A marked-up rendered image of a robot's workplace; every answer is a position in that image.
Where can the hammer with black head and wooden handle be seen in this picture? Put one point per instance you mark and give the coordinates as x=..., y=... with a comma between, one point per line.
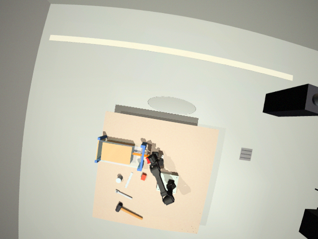
x=119, y=207

